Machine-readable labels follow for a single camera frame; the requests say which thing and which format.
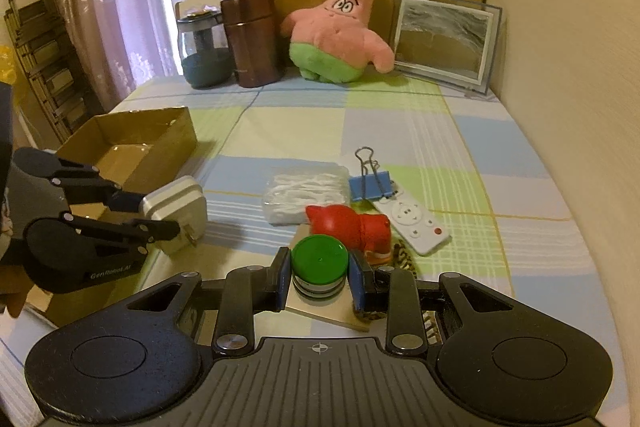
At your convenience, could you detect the checkered tablecloth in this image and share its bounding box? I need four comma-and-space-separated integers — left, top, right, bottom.
0, 66, 632, 427

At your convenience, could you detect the person left hand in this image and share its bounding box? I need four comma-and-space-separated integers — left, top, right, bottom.
0, 265, 34, 319

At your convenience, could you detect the clear plastic packet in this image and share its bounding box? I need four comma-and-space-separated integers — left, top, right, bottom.
262, 164, 350, 225

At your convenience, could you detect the blue binder clip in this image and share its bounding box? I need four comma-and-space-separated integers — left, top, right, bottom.
349, 146, 394, 202

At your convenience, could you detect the glass jar dark lid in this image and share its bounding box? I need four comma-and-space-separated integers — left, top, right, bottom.
177, 10, 234, 89

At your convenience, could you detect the brown cardboard box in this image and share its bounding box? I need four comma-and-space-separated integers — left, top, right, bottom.
28, 107, 198, 326

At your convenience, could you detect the framed sand picture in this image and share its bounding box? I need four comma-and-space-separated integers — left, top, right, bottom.
390, 0, 503, 94

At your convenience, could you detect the red cat figurine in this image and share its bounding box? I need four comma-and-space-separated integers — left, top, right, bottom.
305, 205, 392, 265

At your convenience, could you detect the brown wooden canister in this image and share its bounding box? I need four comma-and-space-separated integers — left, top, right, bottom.
220, 0, 283, 88

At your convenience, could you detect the white remote control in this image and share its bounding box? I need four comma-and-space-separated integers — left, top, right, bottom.
373, 185, 450, 256

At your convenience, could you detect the dark wooden shelf rack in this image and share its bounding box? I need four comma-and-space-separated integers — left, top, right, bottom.
4, 0, 104, 142

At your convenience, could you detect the pink starfish plush toy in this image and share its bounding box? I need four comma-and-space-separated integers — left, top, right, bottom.
280, 0, 395, 83

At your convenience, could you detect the tan wooden board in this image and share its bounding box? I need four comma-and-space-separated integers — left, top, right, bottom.
286, 225, 369, 332

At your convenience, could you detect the leopard print hair claw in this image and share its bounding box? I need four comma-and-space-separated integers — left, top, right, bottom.
351, 241, 444, 348

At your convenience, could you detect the white power adapter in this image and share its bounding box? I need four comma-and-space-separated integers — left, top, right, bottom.
139, 176, 208, 256

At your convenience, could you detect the green lid round tin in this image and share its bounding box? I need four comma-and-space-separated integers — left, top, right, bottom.
291, 234, 349, 300

